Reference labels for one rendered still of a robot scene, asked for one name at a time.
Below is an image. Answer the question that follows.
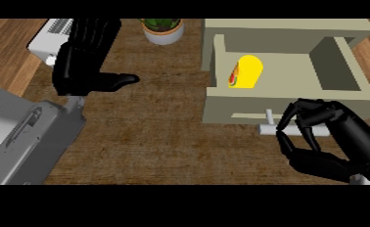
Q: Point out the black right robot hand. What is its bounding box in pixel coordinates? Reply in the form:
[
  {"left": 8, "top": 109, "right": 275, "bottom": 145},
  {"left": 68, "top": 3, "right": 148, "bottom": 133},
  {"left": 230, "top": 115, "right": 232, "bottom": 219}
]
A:
[{"left": 275, "top": 98, "right": 370, "bottom": 184}]

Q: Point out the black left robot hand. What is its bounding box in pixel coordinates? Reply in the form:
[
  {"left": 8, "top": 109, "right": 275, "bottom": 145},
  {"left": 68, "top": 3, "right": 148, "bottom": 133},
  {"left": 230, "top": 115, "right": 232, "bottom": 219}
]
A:
[{"left": 50, "top": 18, "right": 142, "bottom": 97}]

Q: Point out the beige drawer front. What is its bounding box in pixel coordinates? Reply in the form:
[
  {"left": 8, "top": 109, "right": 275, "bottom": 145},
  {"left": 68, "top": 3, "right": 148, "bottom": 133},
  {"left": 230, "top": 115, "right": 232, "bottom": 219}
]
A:
[{"left": 201, "top": 95, "right": 370, "bottom": 125}]

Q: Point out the beige open drawer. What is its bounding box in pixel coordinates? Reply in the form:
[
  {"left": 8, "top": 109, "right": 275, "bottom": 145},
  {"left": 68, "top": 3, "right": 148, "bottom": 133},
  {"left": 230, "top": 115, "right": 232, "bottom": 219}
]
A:
[{"left": 200, "top": 33, "right": 370, "bottom": 125}]

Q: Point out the yellow cup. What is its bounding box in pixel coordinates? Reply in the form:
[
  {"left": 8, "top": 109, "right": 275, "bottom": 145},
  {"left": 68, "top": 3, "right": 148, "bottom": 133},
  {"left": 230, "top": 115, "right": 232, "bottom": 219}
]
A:
[{"left": 227, "top": 54, "right": 265, "bottom": 89}]

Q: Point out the white toaster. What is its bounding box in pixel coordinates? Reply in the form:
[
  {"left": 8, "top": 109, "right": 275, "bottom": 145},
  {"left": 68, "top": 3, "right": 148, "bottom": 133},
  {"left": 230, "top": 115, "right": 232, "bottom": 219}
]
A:
[{"left": 27, "top": 18, "right": 76, "bottom": 67}]

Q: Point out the potted plant in white pot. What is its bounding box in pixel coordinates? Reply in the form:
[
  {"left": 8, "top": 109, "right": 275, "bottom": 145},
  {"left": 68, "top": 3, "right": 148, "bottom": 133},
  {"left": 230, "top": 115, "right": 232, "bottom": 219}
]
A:
[{"left": 139, "top": 18, "right": 185, "bottom": 46}]

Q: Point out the beige cabinet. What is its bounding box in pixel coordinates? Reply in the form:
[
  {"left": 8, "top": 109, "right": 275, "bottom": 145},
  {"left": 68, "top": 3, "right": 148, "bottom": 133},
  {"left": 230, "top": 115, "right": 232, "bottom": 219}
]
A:
[{"left": 200, "top": 18, "right": 370, "bottom": 72}]

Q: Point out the white drawer handle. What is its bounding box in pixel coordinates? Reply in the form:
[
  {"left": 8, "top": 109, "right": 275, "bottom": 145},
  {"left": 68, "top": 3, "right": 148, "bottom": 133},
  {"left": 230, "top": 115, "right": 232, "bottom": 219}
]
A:
[{"left": 259, "top": 109, "right": 333, "bottom": 138}]

